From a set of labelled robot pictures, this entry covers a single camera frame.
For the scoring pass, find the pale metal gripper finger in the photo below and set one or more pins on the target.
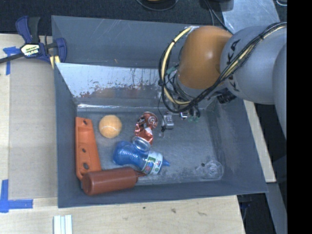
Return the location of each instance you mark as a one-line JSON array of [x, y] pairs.
[[168, 122], [184, 116]]

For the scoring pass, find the crushed red can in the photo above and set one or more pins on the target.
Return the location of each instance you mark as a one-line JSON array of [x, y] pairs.
[[146, 127]]

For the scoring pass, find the grey metal bin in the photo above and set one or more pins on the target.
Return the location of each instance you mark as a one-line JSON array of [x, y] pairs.
[[185, 147]]

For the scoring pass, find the blue plastic bottle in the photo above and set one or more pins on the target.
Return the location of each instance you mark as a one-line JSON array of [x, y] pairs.
[[129, 155]]

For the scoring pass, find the orange tennis ball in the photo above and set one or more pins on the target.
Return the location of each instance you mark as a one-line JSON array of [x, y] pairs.
[[110, 126]]

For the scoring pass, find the clear glass cup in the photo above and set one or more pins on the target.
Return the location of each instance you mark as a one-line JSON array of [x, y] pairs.
[[211, 170]]

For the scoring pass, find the red-brown squeeze bottle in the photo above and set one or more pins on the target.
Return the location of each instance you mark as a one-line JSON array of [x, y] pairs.
[[109, 180]]

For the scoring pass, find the orange flat block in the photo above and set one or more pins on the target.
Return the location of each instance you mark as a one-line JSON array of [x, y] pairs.
[[85, 140]]

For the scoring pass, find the pale wood board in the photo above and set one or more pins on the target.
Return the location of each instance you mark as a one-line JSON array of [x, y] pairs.
[[31, 130]]

